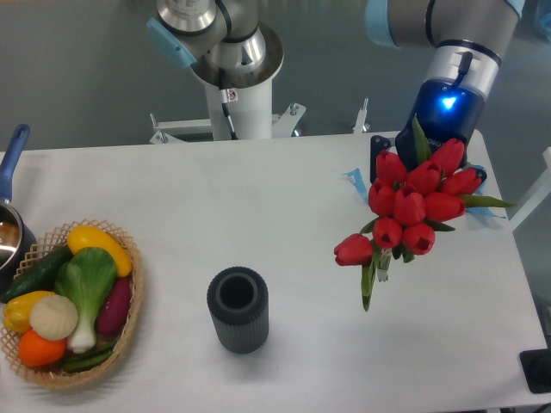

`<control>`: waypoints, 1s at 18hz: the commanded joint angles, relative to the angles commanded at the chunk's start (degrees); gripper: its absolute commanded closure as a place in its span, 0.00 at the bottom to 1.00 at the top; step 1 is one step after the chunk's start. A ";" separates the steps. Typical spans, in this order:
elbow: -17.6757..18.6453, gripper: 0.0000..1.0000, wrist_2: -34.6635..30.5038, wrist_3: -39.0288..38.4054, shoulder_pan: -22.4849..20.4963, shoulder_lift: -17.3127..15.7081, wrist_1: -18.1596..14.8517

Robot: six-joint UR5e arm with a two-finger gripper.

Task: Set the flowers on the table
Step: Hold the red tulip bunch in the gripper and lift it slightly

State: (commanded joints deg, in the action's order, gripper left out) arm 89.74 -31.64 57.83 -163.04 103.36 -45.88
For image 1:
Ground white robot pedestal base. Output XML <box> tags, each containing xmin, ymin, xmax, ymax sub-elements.
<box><xmin>150</xmin><ymin>79</ymin><xmax>306</xmax><ymax>144</ymax></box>

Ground black device at edge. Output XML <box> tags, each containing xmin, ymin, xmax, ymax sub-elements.
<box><xmin>519</xmin><ymin>348</ymin><xmax>551</xmax><ymax>394</ymax></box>

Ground green bean pods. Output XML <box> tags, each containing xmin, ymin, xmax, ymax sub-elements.
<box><xmin>61</xmin><ymin>341</ymin><xmax>115</xmax><ymax>373</ymax></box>

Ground yellow squash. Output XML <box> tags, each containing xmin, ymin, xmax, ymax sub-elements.
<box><xmin>67</xmin><ymin>225</ymin><xmax>133</xmax><ymax>277</ymax></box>

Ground green cucumber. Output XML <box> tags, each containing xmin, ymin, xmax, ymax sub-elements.
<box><xmin>1</xmin><ymin>245</ymin><xmax>72</xmax><ymax>304</ymax></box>

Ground orange fruit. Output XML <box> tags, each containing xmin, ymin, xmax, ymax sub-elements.
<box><xmin>18</xmin><ymin>330</ymin><xmax>66</xmax><ymax>367</ymax></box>

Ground blue object top right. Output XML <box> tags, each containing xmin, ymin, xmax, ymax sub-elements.
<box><xmin>534</xmin><ymin>0</ymin><xmax>551</xmax><ymax>40</ymax></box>

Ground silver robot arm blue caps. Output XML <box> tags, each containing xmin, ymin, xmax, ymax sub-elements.
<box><xmin>146</xmin><ymin>1</ymin><xmax>523</xmax><ymax>170</ymax></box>

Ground woven wicker basket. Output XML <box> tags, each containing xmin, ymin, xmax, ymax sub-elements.
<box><xmin>1</xmin><ymin>219</ymin><xmax>144</xmax><ymax>389</ymax></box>

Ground white frame at right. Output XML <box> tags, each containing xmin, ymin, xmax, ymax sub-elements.
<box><xmin>509</xmin><ymin>147</ymin><xmax>550</xmax><ymax>231</ymax></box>

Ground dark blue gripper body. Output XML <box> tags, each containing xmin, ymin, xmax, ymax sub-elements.
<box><xmin>395</xmin><ymin>80</ymin><xmax>485</xmax><ymax>170</ymax></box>

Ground red tulip bouquet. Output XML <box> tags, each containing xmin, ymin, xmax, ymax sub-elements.
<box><xmin>333</xmin><ymin>120</ymin><xmax>509</xmax><ymax>310</ymax></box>

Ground white garlic bulb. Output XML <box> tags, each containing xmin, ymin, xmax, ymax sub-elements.
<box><xmin>29</xmin><ymin>294</ymin><xmax>78</xmax><ymax>341</ymax></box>

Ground blue handled saucepan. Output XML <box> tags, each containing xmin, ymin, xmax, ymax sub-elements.
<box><xmin>1</xmin><ymin>124</ymin><xmax>36</xmax><ymax>293</ymax></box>

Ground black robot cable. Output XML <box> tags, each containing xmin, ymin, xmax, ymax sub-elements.
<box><xmin>217</xmin><ymin>67</ymin><xmax>239</xmax><ymax>141</ymax></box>

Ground dark grey ribbed vase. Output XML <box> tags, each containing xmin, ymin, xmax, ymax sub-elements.
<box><xmin>207</xmin><ymin>267</ymin><xmax>269</xmax><ymax>354</ymax></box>

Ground yellow bell pepper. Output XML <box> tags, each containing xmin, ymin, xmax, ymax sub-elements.
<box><xmin>3</xmin><ymin>291</ymin><xmax>54</xmax><ymax>334</ymax></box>

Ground blue ribbon strip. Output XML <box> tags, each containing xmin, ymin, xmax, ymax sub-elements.
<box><xmin>467</xmin><ymin>182</ymin><xmax>507</xmax><ymax>219</ymax></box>

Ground green bok choy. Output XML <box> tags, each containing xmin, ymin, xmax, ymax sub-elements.
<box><xmin>54</xmin><ymin>247</ymin><xmax>117</xmax><ymax>354</ymax></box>

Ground purple sweet potato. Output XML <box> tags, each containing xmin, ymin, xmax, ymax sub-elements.
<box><xmin>96</xmin><ymin>278</ymin><xmax>132</xmax><ymax>336</ymax></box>

